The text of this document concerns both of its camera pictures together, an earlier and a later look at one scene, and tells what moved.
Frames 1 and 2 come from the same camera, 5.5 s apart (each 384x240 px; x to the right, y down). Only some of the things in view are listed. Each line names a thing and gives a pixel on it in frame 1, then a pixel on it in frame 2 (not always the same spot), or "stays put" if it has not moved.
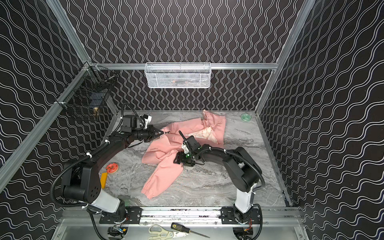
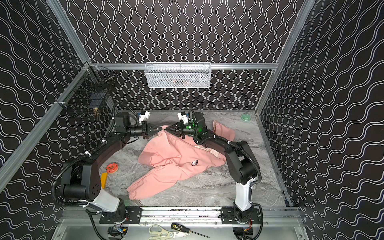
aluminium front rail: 187,217 stays put
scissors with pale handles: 162,233 stays put
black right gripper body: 188,148 -> 181,129
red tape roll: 112,168 stays put
